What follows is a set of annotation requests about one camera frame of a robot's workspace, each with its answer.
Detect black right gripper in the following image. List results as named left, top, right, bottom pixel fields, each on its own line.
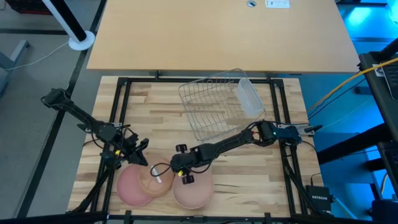
left=169, top=142, right=203, bottom=185

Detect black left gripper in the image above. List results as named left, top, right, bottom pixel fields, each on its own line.
left=110, top=132, right=150, bottom=167

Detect light pink plate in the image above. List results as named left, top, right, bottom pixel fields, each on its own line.
left=116, top=164, right=156, bottom=207

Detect peach plate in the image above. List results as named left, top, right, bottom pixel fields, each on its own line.
left=172, top=164, right=215, bottom=210

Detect silver wire dish rack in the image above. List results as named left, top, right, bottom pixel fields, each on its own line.
left=178, top=68, right=267, bottom=143

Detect clear plastic utensil cup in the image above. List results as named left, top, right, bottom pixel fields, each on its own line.
left=236, top=77, right=266, bottom=119

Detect tan wooden desk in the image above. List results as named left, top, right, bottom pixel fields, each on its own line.
left=86, top=0, right=361, bottom=75

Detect white tower fan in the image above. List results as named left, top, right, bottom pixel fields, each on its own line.
left=41, top=0, right=96, bottom=52

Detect grey table leg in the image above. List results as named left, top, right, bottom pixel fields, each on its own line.
left=0, top=39, right=30, bottom=94

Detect white power outlet strip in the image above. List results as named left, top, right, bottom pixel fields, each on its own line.
left=265, top=0, right=291, bottom=9

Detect dark storage crate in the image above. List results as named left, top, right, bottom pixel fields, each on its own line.
left=4, top=0, right=52, bottom=16

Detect black equipment cart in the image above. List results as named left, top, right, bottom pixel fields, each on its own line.
left=317, top=37, right=398, bottom=224

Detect white sticker label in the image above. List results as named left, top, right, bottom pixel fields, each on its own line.
left=372, top=63, right=386, bottom=78

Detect black laptop keyboard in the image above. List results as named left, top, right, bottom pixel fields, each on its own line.
left=381, top=57, right=398, bottom=100

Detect black aluminium table frame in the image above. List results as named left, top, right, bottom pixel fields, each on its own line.
left=67, top=76, right=315, bottom=224

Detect black Netgear network switch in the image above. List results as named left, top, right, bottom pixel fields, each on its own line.
left=305, top=185, right=332, bottom=212

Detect white floor cable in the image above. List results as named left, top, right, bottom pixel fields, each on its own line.
left=4, top=40, right=71, bottom=71

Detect yellow cable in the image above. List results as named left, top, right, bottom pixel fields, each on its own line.
left=306, top=57, right=398, bottom=113

